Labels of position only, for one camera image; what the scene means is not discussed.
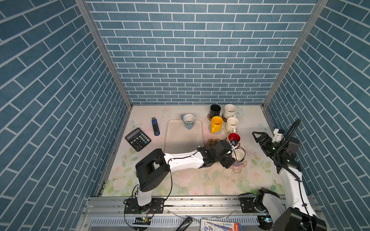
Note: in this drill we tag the red inside mug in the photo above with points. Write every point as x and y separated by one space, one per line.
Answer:
234 139

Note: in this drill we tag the brown paw print coaster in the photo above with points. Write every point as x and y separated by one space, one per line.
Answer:
212 142

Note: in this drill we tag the pink flower coaster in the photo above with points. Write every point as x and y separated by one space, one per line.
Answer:
238 169

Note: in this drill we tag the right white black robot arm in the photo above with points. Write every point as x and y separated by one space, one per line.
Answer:
297 213

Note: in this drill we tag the blue white printed package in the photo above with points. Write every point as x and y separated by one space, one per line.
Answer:
211 225

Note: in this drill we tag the white mug grey handle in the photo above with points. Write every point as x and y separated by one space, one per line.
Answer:
240 156

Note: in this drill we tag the beige serving tray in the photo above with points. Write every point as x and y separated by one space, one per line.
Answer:
181 140

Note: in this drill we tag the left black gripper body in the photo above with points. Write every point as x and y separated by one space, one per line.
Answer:
226 160

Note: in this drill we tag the aluminium front rail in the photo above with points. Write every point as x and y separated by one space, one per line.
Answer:
107 214

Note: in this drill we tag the cream white mug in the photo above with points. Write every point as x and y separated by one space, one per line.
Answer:
231 125

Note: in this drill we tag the blue stapler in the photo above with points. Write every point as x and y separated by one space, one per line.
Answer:
155 126

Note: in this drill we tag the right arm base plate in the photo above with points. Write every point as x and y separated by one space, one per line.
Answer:
250 205

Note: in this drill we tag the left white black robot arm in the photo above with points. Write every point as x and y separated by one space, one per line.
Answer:
152 169

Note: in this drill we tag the yellow mug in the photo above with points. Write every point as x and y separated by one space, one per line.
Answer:
216 124

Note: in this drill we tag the light blue floral mug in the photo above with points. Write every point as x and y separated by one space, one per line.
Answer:
189 120

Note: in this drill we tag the green circuit board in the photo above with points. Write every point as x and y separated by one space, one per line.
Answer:
143 221

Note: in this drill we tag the black calculator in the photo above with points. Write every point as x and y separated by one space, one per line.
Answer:
137 139

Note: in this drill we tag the black handheld device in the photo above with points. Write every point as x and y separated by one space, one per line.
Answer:
185 224

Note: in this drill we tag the black mug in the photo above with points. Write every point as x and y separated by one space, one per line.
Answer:
214 111

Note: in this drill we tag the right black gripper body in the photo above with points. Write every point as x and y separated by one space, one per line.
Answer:
273 149

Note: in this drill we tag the white speckled mug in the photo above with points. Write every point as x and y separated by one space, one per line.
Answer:
229 111

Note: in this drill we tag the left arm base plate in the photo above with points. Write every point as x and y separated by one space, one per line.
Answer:
154 207

